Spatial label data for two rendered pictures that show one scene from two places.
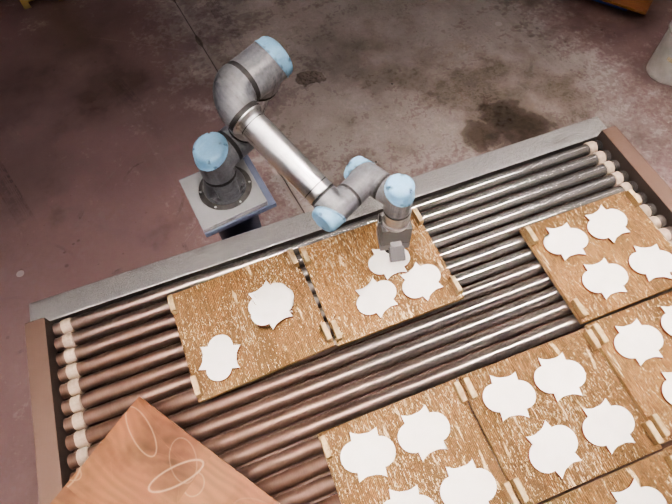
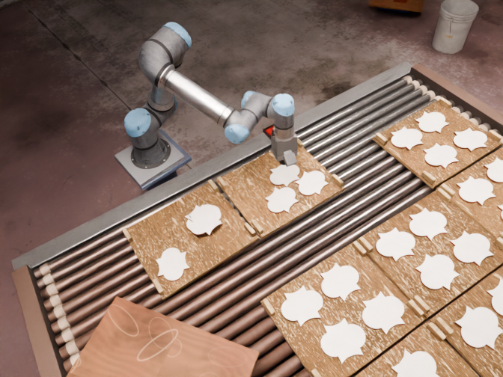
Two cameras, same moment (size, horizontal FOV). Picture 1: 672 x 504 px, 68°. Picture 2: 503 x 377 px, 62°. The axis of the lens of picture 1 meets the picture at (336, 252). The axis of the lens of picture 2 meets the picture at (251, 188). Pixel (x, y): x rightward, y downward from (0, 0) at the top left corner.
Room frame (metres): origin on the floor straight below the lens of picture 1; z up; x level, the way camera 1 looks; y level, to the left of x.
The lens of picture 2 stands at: (-0.35, 0.13, 2.28)
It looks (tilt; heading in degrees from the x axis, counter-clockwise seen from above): 52 degrees down; 352
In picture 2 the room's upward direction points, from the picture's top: 7 degrees counter-clockwise
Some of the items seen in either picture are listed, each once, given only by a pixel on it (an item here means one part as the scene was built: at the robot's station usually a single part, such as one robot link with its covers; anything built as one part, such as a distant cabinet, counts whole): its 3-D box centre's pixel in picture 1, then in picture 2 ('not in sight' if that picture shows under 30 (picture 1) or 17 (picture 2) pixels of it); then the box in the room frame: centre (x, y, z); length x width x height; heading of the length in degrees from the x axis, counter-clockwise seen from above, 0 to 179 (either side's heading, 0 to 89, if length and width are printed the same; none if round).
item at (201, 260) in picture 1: (343, 215); (243, 155); (0.94, -0.03, 0.89); 2.08 x 0.08 x 0.06; 109
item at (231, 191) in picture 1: (222, 179); (147, 146); (1.08, 0.38, 0.94); 0.15 x 0.15 x 0.10
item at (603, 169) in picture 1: (363, 253); (264, 176); (0.78, -0.09, 0.90); 1.95 x 0.05 x 0.05; 109
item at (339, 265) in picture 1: (378, 273); (279, 185); (0.70, -0.13, 0.93); 0.41 x 0.35 x 0.02; 109
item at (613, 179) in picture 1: (368, 266); (270, 183); (0.73, -0.10, 0.90); 1.95 x 0.05 x 0.05; 109
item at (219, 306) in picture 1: (249, 320); (189, 235); (0.56, 0.27, 0.93); 0.41 x 0.35 x 0.02; 111
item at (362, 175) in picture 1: (363, 181); (256, 107); (0.79, -0.08, 1.29); 0.11 x 0.11 x 0.08; 47
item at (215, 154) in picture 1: (215, 157); (141, 126); (1.08, 0.38, 1.06); 0.13 x 0.12 x 0.14; 137
